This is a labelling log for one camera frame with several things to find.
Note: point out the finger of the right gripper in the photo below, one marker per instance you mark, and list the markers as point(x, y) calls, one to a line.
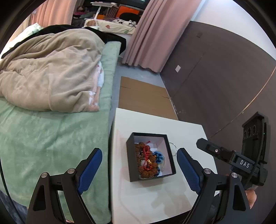
point(218, 152)

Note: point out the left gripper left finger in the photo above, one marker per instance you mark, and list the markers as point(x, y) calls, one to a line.
point(87, 169)

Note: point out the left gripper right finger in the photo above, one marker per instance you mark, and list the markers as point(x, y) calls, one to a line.
point(191, 169)

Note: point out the brown bead bracelet red tassel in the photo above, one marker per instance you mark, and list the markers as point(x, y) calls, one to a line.
point(146, 161)

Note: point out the black jewelry box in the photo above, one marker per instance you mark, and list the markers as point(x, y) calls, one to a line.
point(161, 149)

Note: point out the person's right hand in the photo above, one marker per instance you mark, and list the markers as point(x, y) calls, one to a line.
point(251, 196)

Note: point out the green bed sheet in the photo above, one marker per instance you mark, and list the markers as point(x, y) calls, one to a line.
point(33, 142)

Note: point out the pink white cloth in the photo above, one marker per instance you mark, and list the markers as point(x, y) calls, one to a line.
point(93, 101)

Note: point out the flat cardboard sheet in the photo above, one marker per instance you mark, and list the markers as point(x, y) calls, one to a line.
point(145, 98)

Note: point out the beige blanket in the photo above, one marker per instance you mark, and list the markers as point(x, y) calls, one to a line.
point(58, 81)

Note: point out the pink curtain right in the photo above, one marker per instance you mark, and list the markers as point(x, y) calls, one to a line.
point(157, 33)

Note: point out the pink curtain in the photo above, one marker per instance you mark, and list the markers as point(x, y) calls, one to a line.
point(53, 12)
point(157, 33)

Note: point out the black cloth on bed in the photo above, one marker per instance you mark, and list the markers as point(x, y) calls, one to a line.
point(62, 37)

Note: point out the floral patterned bedding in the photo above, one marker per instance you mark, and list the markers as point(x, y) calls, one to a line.
point(115, 26)

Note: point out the pink curtain left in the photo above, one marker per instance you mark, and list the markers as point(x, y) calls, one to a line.
point(53, 12)

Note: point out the white folding table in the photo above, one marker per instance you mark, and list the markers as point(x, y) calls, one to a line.
point(112, 8)

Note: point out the white wall socket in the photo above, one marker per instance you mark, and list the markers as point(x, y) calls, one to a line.
point(177, 69)

